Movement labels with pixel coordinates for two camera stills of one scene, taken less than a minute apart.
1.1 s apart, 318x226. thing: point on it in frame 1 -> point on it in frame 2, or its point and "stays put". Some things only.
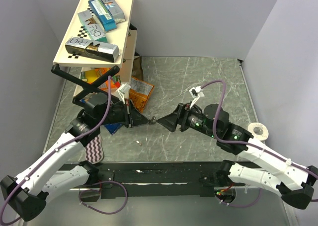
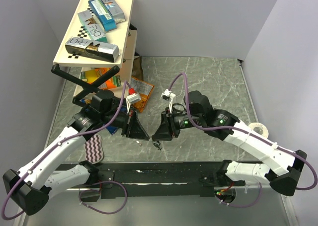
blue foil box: [103, 13] stays put
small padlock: [153, 120] -> [157, 144]
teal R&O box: [95, 30] stays put
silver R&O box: [116, 11] stays put
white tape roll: [258, 130] stays put
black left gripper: [132, 117] -> [132, 127]
